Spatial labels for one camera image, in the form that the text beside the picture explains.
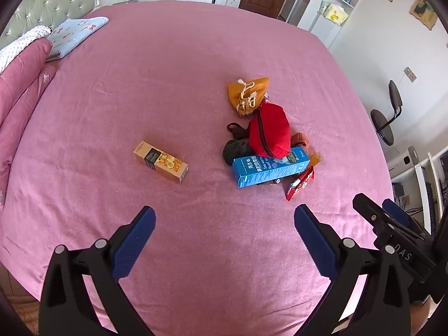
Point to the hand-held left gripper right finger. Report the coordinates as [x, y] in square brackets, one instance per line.
[315, 245]

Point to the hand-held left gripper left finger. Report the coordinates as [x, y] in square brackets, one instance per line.
[134, 245]

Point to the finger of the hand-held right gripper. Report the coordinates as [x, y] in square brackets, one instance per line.
[395, 211]
[365, 206]

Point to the red snack packet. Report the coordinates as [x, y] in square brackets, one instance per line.
[297, 185]

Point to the small orange bottle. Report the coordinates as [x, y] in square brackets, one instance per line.
[315, 159]

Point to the gold cosmetics box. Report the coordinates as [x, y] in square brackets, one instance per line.
[161, 161]

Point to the blue carton box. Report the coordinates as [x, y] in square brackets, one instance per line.
[266, 169]

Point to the orange knit pouch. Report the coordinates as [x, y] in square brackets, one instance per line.
[301, 138]

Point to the red zip pouch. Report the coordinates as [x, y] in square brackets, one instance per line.
[271, 129]

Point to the dark green knit pouch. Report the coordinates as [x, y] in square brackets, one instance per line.
[232, 148]

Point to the white desk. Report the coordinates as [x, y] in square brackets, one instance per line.
[423, 171]

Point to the black chair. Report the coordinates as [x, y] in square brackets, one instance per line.
[383, 122]

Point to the pink bed sheet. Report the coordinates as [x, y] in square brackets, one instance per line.
[140, 77]

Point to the yellow box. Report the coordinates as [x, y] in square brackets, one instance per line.
[334, 14]

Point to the pink folded quilt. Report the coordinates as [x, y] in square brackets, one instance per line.
[21, 77]

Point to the light blue pillow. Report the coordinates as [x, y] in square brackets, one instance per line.
[73, 33]

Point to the white knit blanket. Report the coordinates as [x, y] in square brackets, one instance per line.
[31, 35]

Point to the wall switch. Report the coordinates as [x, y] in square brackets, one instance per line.
[410, 74]

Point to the white wall shelf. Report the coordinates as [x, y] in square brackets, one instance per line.
[329, 31]

